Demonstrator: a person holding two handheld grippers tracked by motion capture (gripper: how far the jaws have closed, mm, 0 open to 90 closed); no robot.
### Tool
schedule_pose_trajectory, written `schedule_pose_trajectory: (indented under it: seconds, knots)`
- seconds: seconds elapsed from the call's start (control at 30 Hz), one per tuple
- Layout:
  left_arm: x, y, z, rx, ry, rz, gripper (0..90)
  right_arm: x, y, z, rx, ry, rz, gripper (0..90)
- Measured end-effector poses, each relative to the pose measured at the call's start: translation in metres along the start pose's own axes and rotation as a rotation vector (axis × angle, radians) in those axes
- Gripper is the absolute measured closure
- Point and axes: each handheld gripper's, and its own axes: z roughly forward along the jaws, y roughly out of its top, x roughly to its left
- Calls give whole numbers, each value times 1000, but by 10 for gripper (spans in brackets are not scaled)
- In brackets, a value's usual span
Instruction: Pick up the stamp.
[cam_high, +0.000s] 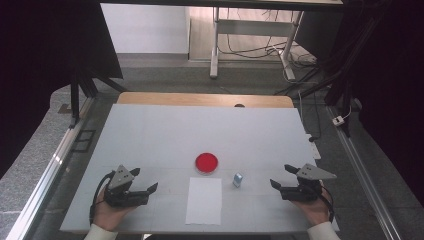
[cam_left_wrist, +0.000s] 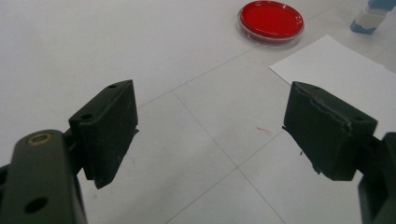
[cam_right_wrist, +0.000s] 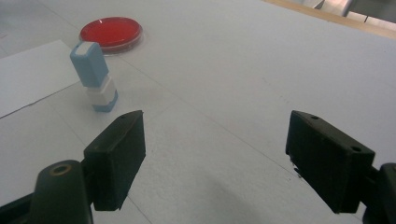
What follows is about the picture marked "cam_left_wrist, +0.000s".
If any white paper sheet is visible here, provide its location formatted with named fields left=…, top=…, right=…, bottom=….
left=269, top=34, right=396, bottom=140

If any round red ink pad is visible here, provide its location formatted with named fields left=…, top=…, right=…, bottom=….
left=236, top=0, right=305, bottom=48

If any blue and white stamp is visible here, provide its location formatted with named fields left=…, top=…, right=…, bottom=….
left=349, top=0, right=396, bottom=35

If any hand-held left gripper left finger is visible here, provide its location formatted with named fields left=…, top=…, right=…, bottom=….
left=68, top=78, right=140, bottom=189

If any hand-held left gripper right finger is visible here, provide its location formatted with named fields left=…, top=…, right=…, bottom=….
left=282, top=81, right=378, bottom=182

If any white table cover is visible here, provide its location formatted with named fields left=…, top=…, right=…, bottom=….
left=0, top=0, right=396, bottom=224

